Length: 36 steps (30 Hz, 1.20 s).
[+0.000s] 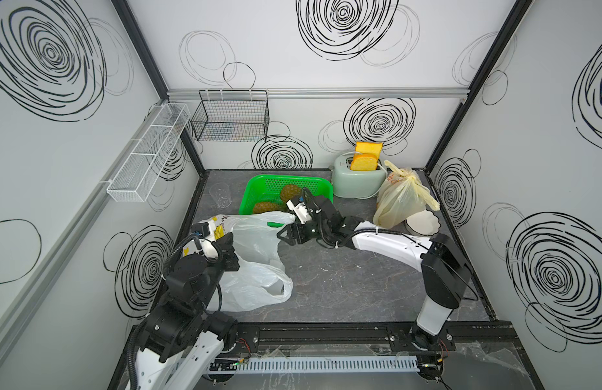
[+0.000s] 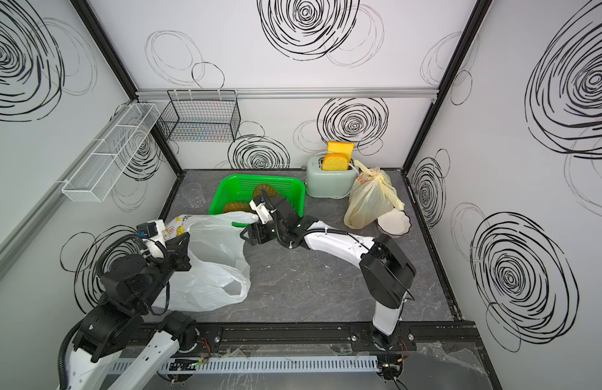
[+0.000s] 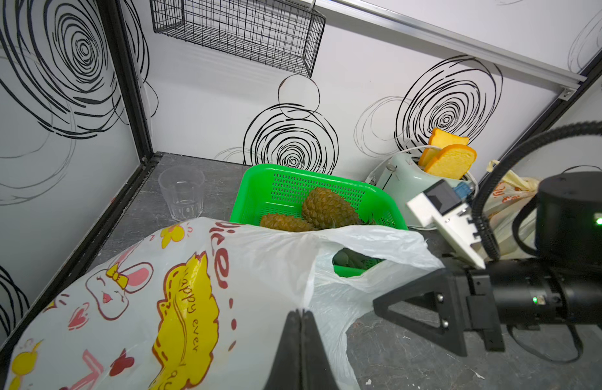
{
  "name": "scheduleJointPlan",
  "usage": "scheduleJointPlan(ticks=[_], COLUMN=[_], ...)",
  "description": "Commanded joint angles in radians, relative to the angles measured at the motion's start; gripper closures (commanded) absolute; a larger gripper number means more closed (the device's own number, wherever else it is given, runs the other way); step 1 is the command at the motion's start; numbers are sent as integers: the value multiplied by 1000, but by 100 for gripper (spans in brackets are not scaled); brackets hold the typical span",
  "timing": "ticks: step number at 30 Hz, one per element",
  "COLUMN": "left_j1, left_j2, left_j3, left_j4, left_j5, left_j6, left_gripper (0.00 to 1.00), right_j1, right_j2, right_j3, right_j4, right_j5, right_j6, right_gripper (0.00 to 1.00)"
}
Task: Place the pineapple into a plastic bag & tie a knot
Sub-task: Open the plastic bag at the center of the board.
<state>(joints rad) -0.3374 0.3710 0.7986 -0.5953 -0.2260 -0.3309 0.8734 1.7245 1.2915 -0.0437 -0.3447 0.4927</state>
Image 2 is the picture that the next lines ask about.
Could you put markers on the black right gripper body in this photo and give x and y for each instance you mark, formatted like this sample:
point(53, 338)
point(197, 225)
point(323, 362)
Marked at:
point(265, 232)

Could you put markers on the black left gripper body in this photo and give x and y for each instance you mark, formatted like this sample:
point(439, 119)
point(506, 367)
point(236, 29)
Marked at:
point(176, 261)

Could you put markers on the white bunny print plastic bag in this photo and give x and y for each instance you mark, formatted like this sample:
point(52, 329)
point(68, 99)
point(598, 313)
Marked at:
point(220, 274)

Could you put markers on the yellowish fruit print plastic bag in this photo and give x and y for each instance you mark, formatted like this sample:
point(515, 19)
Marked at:
point(372, 195)

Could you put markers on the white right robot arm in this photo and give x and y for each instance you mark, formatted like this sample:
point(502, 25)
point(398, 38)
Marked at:
point(387, 271)

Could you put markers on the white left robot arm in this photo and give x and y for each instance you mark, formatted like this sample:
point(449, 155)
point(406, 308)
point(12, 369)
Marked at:
point(132, 271)

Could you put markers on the green pineapple front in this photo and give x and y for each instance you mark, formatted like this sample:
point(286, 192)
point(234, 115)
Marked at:
point(237, 206)

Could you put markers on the green pineapple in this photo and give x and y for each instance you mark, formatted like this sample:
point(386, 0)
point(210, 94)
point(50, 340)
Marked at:
point(266, 190)
point(237, 206)

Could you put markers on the green pineapple middle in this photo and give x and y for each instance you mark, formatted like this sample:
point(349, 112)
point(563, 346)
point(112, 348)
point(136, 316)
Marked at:
point(266, 190)

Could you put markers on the green plastic basket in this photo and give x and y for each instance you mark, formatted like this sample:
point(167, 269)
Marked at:
point(240, 188)

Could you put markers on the clear plastic cup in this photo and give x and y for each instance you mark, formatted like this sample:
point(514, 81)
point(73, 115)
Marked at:
point(194, 195)

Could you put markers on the mint green toaster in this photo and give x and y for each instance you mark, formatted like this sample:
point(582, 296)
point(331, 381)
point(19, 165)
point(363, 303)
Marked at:
point(328, 184)

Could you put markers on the front toast slice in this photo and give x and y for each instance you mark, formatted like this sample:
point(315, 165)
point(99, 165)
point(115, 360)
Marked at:
point(335, 162)

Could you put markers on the toast slice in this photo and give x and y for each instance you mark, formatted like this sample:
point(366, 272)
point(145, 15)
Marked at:
point(335, 162)
point(343, 148)

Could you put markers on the back toast slice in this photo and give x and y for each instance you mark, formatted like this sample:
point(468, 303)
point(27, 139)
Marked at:
point(343, 148)

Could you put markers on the white scalloped plate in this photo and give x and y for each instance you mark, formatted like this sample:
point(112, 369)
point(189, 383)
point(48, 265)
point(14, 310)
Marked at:
point(394, 223)

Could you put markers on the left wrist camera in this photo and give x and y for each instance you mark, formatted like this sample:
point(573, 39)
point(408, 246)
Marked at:
point(152, 234)

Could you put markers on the white mesh wall shelf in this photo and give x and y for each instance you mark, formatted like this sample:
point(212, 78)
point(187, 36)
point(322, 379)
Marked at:
point(112, 153)

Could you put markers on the black wire wall basket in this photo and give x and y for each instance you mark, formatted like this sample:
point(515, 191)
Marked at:
point(205, 115)

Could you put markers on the grey slotted cable duct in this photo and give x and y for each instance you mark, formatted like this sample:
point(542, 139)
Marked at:
point(271, 365)

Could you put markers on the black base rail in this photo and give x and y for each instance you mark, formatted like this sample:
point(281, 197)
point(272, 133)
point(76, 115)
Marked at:
point(360, 336)

